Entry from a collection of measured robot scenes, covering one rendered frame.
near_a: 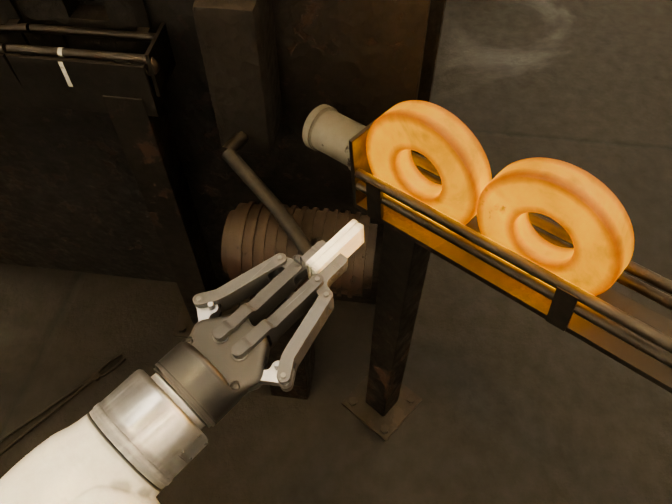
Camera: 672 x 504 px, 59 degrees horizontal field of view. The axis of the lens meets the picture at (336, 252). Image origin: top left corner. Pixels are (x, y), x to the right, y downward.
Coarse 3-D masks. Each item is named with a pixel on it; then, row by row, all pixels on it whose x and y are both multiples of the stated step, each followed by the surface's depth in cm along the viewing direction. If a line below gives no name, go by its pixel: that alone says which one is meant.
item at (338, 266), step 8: (344, 256) 58; (328, 264) 57; (336, 264) 57; (344, 264) 57; (320, 272) 57; (328, 272) 57; (336, 272) 57; (328, 280) 56; (320, 288) 56; (328, 288) 56
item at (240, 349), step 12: (312, 276) 56; (300, 288) 55; (312, 288) 55; (288, 300) 55; (300, 300) 55; (312, 300) 56; (276, 312) 54; (288, 312) 54; (300, 312) 56; (264, 324) 53; (276, 324) 54; (288, 324) 55; (252, 336) 52; (264, 336) 53; (276, 336) 55; (240, 348) 52; (252, 348) 52
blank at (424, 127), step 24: (384, 120) 64; (408, 120) 61; (432, 120) 60; (456, 120) 60; (384, 144) 66; (408, 144) 63; (432, 144) 61; (456, 144) 59; (480, 144) 61; (384, 168) 69; (408, 168) 69; (456, 168) 61; (480, 168) 60; (408, 192) 69; (432, 192) 68; (456, 192) 63; (480, 192) 62; (456, 216) 65
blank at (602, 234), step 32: (544, 160) 55; (512, 192) 57; (544, 192) 54; (576, 192) 52; (608, 192) 53; (480, 224) 63; (512, 224) 60; (576, 224) 54; (608, 224) 52; (544, 256) 61; (576, 256) 56; (608, 256) 54; (608, 288) 57
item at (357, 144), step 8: (384, 112) 70; (368, 128) 68; (360, 136) 68; (352, 144) 67; (360, 144) 68; (352, 152) 68; (360, 152) 69; (352, 160) 69; (360, 160) 70; (352, 168) 70; (360, 168) 71; (368, 168) 72; (352, 176) 71; (352, 184) 72; (360, 192) 74; (360, 200) 75
